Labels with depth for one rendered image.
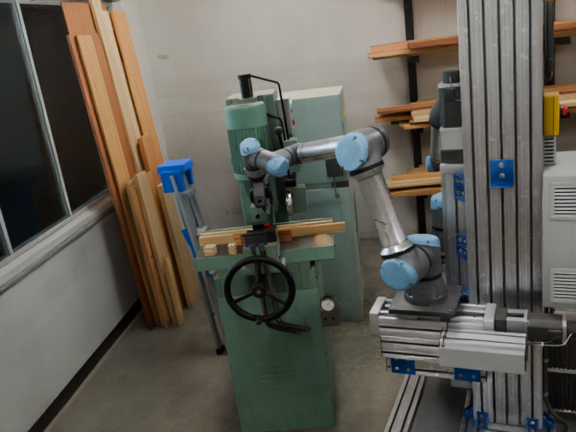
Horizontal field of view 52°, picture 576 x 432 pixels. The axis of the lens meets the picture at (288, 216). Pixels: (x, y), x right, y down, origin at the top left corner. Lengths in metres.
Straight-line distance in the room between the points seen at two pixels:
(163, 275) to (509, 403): 2.33
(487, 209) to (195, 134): 3.32
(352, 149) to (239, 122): 0.71
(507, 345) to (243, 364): 1.23
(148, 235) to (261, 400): 1.50
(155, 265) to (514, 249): 2.45
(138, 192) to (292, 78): 1.69
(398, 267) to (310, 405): 1.13
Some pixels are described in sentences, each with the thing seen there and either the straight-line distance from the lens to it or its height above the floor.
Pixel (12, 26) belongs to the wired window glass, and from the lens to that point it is 3.58.
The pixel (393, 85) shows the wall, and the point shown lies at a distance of 4.78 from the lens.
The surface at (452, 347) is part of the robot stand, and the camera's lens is 2.04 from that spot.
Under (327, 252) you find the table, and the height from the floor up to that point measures 0.87.
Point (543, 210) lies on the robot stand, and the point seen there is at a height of 1.11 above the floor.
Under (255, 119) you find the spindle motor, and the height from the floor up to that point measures 1.45.
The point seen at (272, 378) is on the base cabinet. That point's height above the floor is 0.29.
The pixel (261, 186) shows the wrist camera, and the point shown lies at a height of 1.22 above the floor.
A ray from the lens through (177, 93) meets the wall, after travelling 5.03.
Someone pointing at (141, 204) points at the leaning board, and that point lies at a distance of 3.82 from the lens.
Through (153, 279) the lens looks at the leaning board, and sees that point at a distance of 3.92.
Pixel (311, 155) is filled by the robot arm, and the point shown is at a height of 1.33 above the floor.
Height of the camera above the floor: 1.77
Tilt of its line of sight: 17 degrees down
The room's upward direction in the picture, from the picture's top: 8 degrees counter-clockwise
